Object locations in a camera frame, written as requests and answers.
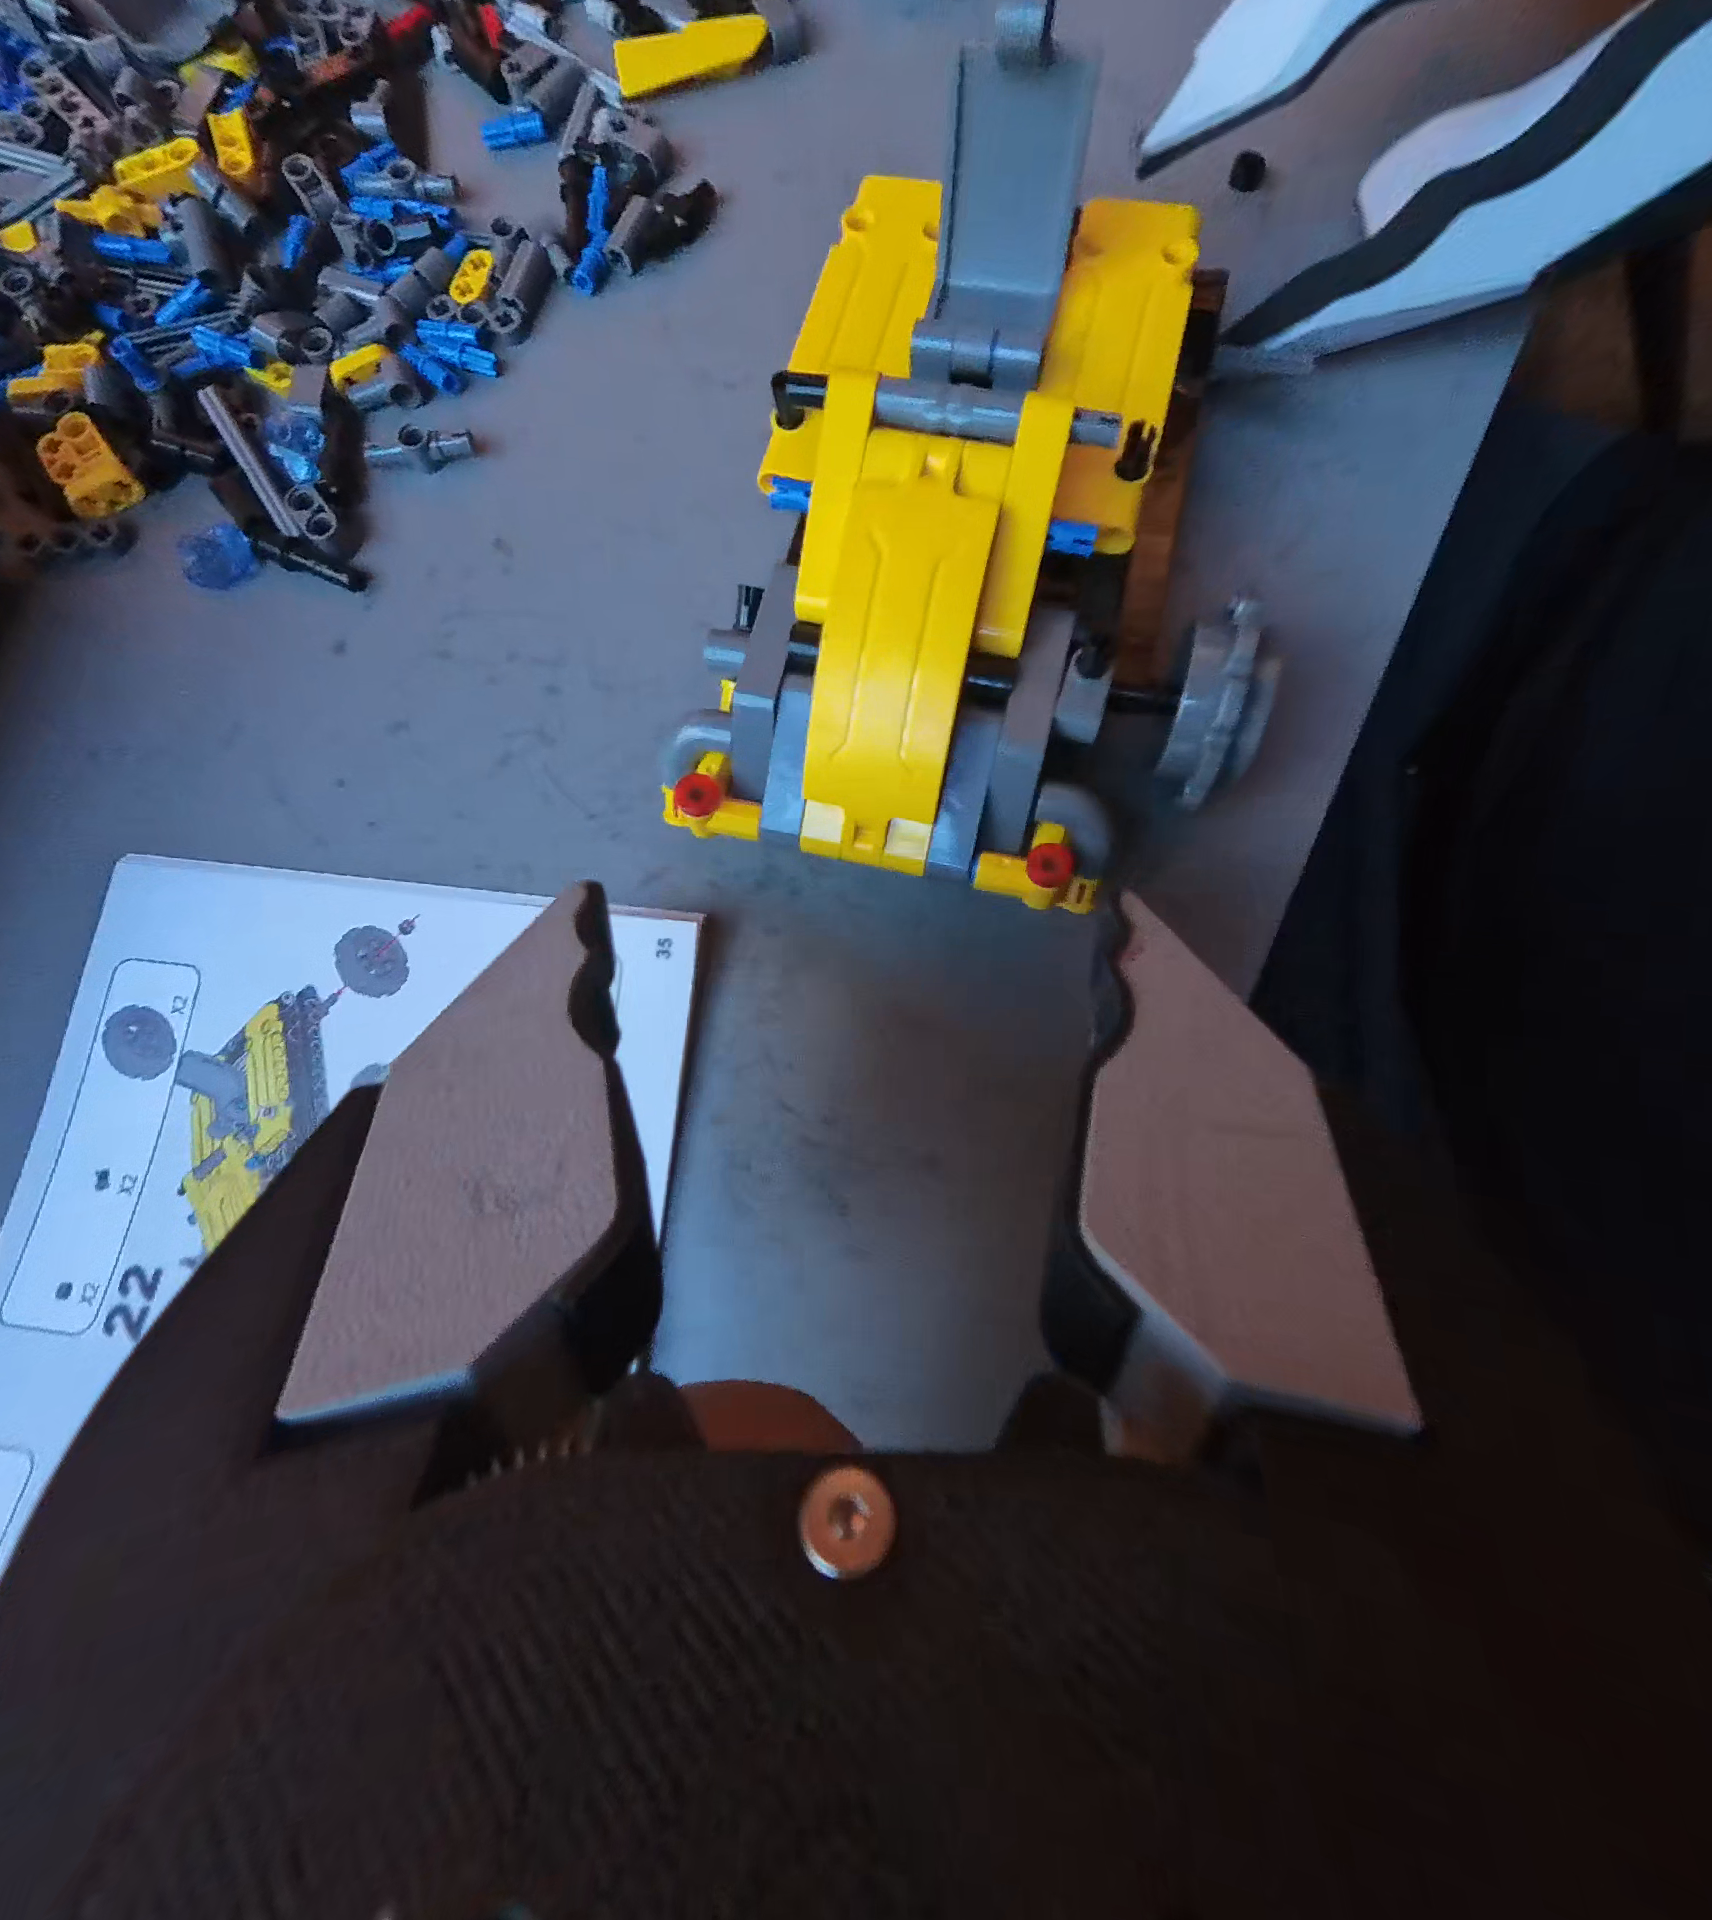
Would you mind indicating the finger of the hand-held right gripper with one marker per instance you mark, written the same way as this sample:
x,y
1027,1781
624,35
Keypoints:
x,y
1261,74
1487,143

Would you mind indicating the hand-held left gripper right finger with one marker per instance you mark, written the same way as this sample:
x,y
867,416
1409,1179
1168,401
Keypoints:
x,y
1231,1200

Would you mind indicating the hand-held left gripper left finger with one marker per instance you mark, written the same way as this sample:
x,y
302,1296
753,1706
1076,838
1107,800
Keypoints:
x,y
480,1200

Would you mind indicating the small black round piece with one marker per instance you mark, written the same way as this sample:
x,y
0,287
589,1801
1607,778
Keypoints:
x,y
1248,170

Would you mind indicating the yellow toy brick vehicle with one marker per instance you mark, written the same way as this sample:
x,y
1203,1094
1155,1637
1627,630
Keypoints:
x,y
916,600

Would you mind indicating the grey desk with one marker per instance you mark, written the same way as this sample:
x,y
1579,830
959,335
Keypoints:
x,y
496,704

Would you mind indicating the white instruction booklet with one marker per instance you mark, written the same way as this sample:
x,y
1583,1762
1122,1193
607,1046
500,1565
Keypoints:
x,y
271,961

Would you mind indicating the yellow curved panel piece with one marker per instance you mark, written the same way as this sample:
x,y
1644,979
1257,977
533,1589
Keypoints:
x,y
690,56

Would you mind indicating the pile of small brick parts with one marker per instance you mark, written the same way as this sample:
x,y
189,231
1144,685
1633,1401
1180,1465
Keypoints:
x,y
196,271

